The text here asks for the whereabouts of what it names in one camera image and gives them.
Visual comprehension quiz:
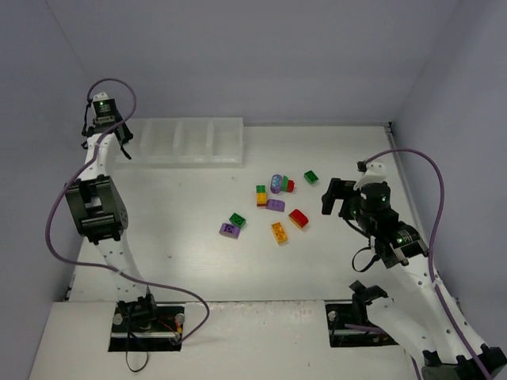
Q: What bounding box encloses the red yellow lego brick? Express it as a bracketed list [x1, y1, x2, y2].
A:
[288, 208, 309, 230]

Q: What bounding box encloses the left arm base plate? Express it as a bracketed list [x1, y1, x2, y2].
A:
[108, 306, 185, 352]

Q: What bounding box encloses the purple lego brick front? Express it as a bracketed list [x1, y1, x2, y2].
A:
[219, 223, 241, 238]

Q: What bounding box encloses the orange lego brick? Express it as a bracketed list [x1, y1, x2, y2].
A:
[271, 222, 288, 245]

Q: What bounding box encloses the green yellow red lego stack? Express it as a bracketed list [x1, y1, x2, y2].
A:
[256, 184, 268, 207]

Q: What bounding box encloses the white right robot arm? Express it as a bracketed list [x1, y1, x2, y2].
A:
[322, 178, 506, 379]

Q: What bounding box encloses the purple lego brick center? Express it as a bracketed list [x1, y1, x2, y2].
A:
[265, 199, 285, 212]

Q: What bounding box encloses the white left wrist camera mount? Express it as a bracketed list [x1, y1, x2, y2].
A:
[92, 91, 109, 102]

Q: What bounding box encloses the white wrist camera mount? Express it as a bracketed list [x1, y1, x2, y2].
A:
[92, 91, 109, 102]
[353, 161, 387, 190]

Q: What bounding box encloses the purple flower lego piece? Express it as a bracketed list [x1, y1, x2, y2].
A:
[270, 174, 284, 194]

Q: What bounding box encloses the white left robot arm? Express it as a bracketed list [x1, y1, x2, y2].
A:
[65, 92, 156, 322]

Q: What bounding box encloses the purple lego brick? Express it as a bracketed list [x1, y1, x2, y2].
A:
[219, 223, 241, 238]
[265, 199, 285, 212]

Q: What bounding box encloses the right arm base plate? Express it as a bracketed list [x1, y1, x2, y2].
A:
[325, 301, 397, 348]

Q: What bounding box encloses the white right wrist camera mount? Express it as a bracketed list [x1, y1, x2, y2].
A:
[353, 161, 387, 190]

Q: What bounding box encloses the black thin loop cable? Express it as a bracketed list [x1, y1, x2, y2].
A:
[125, 332, 150, 373]

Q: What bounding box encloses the green lego brick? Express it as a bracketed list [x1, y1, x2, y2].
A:
[229, 213, 246, 229]
[303, 170, 319, 185]

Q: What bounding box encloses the clear plastic compartment tray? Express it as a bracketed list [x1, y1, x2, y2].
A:
[116, 117, 244, 169]

